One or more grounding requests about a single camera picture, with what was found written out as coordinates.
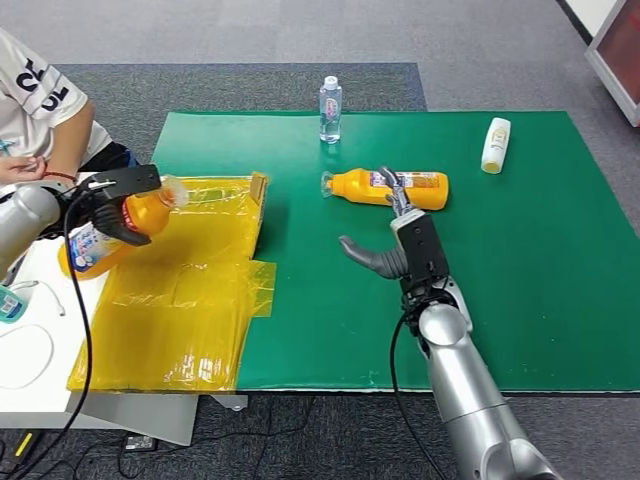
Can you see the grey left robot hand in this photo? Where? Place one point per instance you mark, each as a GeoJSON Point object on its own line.
{"type": "Point", "coordinates": [125, 182]}

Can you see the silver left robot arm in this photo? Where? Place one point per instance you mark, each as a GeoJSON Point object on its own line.
{"type": "Point", "coordinates": [23, 218]}

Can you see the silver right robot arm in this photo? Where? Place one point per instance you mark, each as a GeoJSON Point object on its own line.
{"type": "Point", "coordinates": [465, 391]}

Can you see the person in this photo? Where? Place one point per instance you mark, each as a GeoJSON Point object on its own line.
{"type": "Point", "coordinates": [30, 126]}

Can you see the person's left forearm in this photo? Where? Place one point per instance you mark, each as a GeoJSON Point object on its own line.
{"type": "Point", "coordinates": [72, 149]}

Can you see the black device with yellow stripe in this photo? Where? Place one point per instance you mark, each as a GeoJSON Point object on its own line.
{"type": "Point", "coordinates": [23, 445]}

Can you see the green table mat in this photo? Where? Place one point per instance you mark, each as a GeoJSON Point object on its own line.
{"type": "Point", "coordinates": [525, 265]}

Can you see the orange bottle with clear cap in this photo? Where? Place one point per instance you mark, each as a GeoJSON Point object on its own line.
{"type": "Point", "coordinates": [350, 187]}
{"type": "Point", "coordinates": [145, 212]}

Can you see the clear water bottle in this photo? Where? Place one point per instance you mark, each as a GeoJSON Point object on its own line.
{"type": "Point", "coordinates": [330, 122]}

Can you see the yellow plastic sheet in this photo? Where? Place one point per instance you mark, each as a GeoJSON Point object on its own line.
{"type": "Point", "coordinates": [190, 318]}

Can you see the person's right hand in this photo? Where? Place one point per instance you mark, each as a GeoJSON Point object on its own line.
{"type": "Point", "coordinates": [23, 171]}

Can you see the teal handheld device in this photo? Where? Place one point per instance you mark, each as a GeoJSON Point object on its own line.
{"type": "Point", "coordinates": [10, 308]}

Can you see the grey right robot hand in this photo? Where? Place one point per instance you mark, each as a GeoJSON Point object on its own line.
{"type": "Point", "coordinates": [423, 248]}

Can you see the floor power strip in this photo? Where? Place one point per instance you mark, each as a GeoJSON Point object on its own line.
{"type": "Point", "coordinates": [140, 443]}

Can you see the white cream bottle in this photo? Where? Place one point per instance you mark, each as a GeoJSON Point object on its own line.
{"type": "Point", "coordinates": [496, 142]}

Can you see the pale table foot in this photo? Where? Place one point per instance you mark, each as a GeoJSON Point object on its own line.
{"type": "Point", "coordinates": [230, 402]}

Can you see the red board with white frame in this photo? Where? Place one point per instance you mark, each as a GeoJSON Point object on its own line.
{"type": "Point", "coordinates": [625, 50]}

